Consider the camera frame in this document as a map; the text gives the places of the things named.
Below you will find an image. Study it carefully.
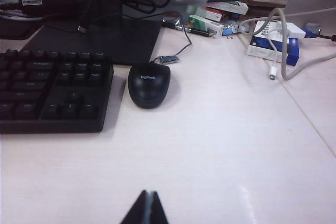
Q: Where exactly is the white cable with small plug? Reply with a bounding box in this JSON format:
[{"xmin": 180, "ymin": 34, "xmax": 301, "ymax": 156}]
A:
[{"xmin": 266, "ymin": 20, "xmax": 280, "ymax": 81}]

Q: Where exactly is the black mechanical keyboard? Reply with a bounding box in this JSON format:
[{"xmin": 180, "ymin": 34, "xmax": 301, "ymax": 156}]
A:
[{"xmin": 0, "ymin": 48, "xmax": 116, "ymax": 134}]

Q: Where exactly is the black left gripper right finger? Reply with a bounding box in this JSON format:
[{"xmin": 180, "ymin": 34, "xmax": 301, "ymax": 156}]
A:
[{"xmin": 150, "ymin": 191, "xmax": 170, "ymax": 224}]

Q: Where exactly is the white flat cable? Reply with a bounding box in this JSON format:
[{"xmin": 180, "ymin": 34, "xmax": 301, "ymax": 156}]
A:
[{"xmin": 0, "ymin": 8, "xmax": 44, "ymax": 23}]

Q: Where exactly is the white adapter box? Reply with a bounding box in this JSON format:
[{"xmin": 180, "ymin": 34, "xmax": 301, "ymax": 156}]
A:
[{"xmin": 267, "ymin": 20, "xmax": 307, "ymax": 40}]

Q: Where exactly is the thick grey looped cable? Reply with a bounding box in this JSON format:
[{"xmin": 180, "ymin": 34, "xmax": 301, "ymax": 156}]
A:
[{"xmin": 240, "ymin": 7, "xmax": 336, "ymax": 81}]

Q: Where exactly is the black cable with blue plug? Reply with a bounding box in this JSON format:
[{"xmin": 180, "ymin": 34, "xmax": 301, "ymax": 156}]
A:
[{"xmin": 301, "ymin": 23, "xmax": 336, "ymax": 41}]

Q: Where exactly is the blue and white carton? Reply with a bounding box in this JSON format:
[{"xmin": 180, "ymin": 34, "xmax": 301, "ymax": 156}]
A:
[{"xmin": 246, "ymin": 20, "xmax": 300, "ymax": 67}]

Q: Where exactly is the black pen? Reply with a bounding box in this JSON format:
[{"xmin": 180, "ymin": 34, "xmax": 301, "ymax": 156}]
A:
[{"xmin": 164, "ymin": 22, "xmax": 212, "ymax": 37}]

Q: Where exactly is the black flat device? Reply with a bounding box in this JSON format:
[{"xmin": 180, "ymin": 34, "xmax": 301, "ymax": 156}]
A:
[{"xmin": 0, "ymin": 14, "xmax": 44, "ymax": 41}]

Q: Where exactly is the black power brick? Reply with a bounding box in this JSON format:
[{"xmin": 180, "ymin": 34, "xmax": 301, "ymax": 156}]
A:
[{"xmin": 17, "ymin": 0, "xmax": 79, "ymax": 16}]

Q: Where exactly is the black Logitech mouse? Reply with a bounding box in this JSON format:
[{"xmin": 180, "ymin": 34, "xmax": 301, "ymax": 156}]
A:
[{"xmin": 128, "ymin": 62, "xmax": 172, "ymax": 109}]

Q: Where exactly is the flat white and green box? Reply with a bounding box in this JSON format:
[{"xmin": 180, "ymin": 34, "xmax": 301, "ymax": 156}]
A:
[{"xmin": 207, "ymin": 0, "xmax": 249, "ymax": 15}]

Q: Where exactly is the red and white box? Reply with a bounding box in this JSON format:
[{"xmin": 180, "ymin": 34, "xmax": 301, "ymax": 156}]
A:
[{"xmin": 205, "ymin": 7, "xmax": 224, "ymax": 22}]

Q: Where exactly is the black cable with flat plug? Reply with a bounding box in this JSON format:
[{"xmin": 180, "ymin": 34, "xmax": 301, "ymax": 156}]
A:
[{"xmin": 77, "ymin": 0, "xmax": 100, "ymax": 35}]

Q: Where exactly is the silver USB dongle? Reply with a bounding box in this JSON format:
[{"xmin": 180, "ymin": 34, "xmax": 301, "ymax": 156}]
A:
[{"xmin": 156, "ymin": 55, "xmax": 181, "ymax": 65}]

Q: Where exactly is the black monitor with square stand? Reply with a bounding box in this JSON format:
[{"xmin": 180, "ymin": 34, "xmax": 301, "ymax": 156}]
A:
[{"xmin": 22, "ymin": 0, "xmax": 163, "ymax": 65}]

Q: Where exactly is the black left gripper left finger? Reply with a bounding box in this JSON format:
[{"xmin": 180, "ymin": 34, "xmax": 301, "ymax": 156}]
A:
[{"xmin": 119, "ymin": 189, "xmax": 151, "ymax": 224}]

